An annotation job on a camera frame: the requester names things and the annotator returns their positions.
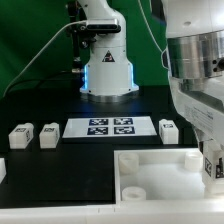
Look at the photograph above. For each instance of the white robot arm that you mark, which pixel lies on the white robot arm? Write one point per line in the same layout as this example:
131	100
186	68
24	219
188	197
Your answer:
195	60

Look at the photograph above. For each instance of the white plate with tags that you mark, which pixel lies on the white plate with tags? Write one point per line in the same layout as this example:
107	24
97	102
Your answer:
109	127

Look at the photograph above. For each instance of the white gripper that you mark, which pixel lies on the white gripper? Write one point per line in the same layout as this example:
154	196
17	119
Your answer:
201	102

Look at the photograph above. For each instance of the grey camera on mount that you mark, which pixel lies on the grey camera on mount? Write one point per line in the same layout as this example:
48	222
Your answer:
103	26

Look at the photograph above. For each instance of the black camera stand pole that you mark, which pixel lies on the black camera stand pole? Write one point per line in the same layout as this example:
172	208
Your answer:
72	9

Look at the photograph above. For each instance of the white square tabletop part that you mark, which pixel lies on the white square tabletop part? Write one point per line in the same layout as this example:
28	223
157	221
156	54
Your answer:
160	174

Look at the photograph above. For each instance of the white L-shaped obstacle fence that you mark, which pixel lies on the white L-shaped obstacle fence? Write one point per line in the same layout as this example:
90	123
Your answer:
208	211

